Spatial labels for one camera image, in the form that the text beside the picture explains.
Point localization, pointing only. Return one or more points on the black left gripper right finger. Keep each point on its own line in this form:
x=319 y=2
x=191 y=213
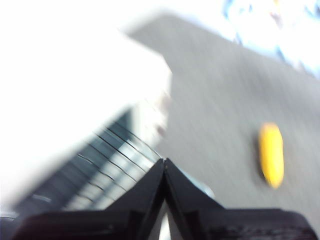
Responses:
x=225 y=225

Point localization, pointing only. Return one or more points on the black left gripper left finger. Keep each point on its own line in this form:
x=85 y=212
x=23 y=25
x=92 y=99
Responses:
x=112 y=225

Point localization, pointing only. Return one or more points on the white Toshiba toaster oven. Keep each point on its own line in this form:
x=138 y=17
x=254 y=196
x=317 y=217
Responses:
x=87 y=87

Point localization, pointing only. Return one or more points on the yellow elongated toy food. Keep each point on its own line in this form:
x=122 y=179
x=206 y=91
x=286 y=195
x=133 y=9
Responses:
x=271 y=155

